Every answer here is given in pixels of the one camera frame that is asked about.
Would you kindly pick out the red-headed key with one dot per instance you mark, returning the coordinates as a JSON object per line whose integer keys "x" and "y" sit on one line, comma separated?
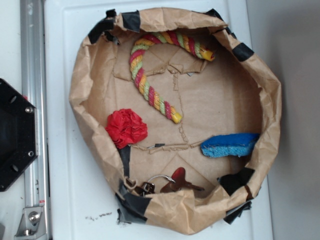
{"x": 179, "y": 176}

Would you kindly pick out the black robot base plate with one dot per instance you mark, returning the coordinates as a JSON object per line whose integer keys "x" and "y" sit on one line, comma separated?
{"x": 17, "y": 135}

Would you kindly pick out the metal corner bracket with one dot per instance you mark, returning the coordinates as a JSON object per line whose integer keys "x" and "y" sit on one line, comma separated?
{"x": 32, "y": 225}

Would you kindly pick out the aluminium extrusion rail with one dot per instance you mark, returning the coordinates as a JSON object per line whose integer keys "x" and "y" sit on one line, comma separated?
{"x": 36, "y": 176}

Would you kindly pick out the brown paper bag tray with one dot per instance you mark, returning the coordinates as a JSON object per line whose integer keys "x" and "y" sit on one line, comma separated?
{"x": 189, "y": 79}

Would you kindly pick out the crumpled red paper ball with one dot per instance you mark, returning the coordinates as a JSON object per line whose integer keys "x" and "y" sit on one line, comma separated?
{"x": 125, "y": 127}

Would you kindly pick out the blue sponge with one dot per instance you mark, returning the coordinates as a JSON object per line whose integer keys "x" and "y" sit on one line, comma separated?
{"x": 235, "y": 144}

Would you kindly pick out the dark metal keys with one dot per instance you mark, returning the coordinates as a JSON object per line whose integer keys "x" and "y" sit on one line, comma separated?
{"x": 145, "y": 189}

